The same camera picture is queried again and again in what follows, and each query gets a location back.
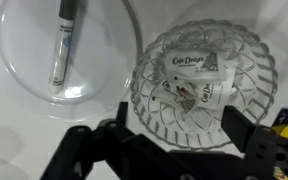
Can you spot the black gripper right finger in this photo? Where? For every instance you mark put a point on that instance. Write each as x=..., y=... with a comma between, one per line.
x=267, y=150

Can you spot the black capped white marker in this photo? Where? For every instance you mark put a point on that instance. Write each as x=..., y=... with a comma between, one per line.
x=61, y=56

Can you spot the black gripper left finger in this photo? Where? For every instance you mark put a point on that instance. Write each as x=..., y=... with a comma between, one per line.
x=94, y=153

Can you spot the cut glass bowl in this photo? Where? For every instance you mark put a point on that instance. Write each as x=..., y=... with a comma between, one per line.
x=254, y=90

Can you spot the clear glass plate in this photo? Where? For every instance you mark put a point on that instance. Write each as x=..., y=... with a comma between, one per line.
x=100, y=60

